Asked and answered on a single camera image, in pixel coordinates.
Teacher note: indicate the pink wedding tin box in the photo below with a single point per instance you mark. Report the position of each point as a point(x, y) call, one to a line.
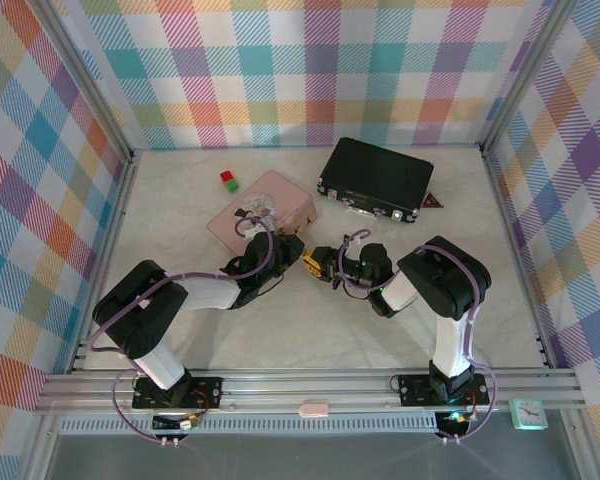
point(285, 195)

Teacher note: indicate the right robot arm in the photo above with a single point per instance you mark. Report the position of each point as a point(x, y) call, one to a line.
point(450, 280)

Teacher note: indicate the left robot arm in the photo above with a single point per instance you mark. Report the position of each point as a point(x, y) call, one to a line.
point(145, 320)

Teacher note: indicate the triangular all-in poker token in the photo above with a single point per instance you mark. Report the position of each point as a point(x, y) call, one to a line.
point(432, 202)

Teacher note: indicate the green cube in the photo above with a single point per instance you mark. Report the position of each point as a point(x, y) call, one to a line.
point(232, 185)

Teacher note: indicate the black ribbed aluminium case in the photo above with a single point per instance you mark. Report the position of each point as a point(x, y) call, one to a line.
point(375, 170)

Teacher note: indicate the pink eraser block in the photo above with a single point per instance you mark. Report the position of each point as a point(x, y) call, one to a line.
point(313, 408)

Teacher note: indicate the mint green alarm clock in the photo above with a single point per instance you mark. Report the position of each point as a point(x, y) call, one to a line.
point(528, 413)

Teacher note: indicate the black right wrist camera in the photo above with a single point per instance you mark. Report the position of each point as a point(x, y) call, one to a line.
point(354, 274)

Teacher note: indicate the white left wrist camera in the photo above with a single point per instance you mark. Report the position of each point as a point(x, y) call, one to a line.
point(252, 229)

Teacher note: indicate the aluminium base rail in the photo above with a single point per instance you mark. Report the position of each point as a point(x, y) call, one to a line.
point(305, 387)

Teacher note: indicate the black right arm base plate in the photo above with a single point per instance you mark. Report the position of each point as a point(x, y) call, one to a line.
point(410, 387)

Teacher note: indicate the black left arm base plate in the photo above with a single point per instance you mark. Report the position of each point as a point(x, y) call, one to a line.
point(210, 390)

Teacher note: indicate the aluminium side rail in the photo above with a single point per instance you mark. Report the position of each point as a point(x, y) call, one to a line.
point(517, 250)
point(107, 250)

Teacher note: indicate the aluminium frame post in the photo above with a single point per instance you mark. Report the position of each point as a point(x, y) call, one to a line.
point(87, 75)
point(525, 75)

